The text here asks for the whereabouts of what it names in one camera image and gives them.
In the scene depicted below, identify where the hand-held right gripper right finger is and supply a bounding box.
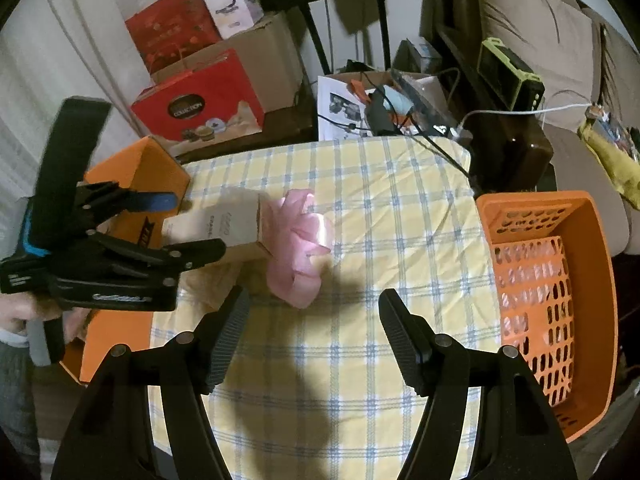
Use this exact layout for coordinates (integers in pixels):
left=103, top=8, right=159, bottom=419
left=377, top=287, right=592, bottom=480

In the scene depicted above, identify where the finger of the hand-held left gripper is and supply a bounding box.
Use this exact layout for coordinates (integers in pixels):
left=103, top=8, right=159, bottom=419
left=89, top=231, right=229, bottom=274
left=76, top=182, right=179, bottom=225

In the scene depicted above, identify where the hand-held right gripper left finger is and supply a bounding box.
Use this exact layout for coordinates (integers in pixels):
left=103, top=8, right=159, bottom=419
left=50, top=285, right=252, bottom=480

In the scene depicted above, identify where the orange cardboard box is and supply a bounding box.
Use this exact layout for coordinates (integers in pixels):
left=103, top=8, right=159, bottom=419
left=60, top=135, right=193, bottom=385

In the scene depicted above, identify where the long beige box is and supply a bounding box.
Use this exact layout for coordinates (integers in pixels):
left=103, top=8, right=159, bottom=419
left=160, top=191, right=282, bottom=263

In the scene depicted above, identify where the pink ribbon bow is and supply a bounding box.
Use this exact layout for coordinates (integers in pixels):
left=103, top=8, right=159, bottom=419
left=264, top=189, right=335, bottom=309

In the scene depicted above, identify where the person's left forearm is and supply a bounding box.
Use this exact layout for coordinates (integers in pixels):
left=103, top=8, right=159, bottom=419
left=0, top=329, right=45, bottom=467

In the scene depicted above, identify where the person's left hand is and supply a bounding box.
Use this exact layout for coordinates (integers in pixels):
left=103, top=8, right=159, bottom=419
left=0, top=291, right=92, bottom=344

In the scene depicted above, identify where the yellow checked tablecloth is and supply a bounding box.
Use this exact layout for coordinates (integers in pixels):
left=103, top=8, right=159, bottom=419
left=147, top=135, right=503, bottom=480

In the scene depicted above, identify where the red cupcake gift box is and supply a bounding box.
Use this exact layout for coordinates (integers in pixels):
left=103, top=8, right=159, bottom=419
left=131, top=49, right=267, bottom=144

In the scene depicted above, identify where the dark wooden cabinet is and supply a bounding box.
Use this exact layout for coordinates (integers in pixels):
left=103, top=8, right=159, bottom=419
left=170, top=102, right=322, bottom=162

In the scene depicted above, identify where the white curtain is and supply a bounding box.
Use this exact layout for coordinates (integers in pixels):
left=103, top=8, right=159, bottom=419
left=0, top=0, right=168, bottom=202

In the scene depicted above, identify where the large plain cardboard box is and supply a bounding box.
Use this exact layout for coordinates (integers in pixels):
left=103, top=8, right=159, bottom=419
left=150, top=10, right=307, bottom=112

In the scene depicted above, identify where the white printed leaflet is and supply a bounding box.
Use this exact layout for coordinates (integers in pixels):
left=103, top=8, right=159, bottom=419
left=316, top=74, right=375, bottom=142

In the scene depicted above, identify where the orange plastic basket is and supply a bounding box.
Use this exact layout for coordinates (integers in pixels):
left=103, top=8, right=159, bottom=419
left=474, top=190, right=622, bottom=445

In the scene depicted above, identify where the small white box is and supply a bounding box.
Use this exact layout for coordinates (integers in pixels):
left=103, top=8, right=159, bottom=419
left=202, top=0, right=264, bottom=39

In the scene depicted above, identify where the dark brown side table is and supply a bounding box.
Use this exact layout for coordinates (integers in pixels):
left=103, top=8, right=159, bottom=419
left=469, top=109, right=556, bottom=197

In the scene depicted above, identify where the black speaker stand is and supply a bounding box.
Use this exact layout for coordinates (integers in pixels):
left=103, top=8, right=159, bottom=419
left=299, top=2, right=332, bottom=77
left=374, top=0, right=393, bottom=70

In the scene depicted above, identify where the black orange tool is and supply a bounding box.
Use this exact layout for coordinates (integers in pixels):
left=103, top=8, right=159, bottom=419
left=350, top=79, right=426, bottom=137

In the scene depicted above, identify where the light blue object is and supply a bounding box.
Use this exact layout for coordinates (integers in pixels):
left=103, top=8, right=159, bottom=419
left=382, top=85, right=417, bottom=117

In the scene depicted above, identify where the clear plastic container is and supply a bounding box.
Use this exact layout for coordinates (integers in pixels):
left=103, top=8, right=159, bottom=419
left=390, top=67, right=463, bottom=136

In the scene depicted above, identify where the brown sofa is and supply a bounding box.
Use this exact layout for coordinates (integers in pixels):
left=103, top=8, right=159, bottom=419
left=419, top=0, right=640, bottom=262

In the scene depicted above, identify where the yellow cloth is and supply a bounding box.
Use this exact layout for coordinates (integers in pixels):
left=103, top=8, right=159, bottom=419
left=577, top=120, right=640, bottom=199

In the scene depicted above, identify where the green-edged black device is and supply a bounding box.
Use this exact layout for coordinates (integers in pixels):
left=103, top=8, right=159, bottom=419
left=476, top=37, right=547, bottom=112

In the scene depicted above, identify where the white blue box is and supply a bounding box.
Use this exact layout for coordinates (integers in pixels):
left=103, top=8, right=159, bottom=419
left=404, top=37, right=444, bottom=74

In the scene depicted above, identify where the colourful packet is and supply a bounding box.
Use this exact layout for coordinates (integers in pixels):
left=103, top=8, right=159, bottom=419
left=585, top=104, right=640, bottom=161

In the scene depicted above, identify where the brown sofa cushion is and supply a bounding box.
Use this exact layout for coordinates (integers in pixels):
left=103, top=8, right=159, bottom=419
left=599, top=24, right=640, bottom=128
left=469, top=0, right=602, bottom=107

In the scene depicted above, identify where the black cable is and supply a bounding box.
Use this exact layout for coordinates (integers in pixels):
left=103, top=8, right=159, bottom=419
left=360, top=72, right=474, bottom=179

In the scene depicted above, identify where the white cable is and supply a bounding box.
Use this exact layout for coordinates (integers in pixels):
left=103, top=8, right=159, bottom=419
left=456, top=101, right=594, bottom=137

